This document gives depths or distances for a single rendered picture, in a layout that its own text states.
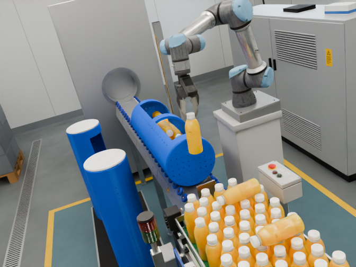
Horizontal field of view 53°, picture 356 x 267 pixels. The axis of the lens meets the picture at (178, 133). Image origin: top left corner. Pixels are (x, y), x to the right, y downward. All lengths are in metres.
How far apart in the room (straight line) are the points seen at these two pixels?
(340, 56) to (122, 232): 2.11
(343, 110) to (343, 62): 0.41
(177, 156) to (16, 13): 5.25
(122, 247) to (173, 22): 5.11
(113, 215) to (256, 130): 1.06
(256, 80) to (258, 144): 0.41
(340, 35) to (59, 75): 4.99
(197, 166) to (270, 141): 0.56
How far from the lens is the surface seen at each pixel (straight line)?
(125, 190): 2.33
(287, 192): 1.64
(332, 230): 3.08
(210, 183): 1.78
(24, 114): 7.01
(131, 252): 2.58
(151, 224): 1.28
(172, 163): 1.86
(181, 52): 1.53
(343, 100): 3.22
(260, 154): 2.26
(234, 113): 2.15
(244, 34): 1.95
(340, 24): 3.05
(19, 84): 6.88
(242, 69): 2.14
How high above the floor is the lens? 1.99
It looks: 23 degrees down
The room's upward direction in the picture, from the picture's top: 13 degrees counter-clockwise
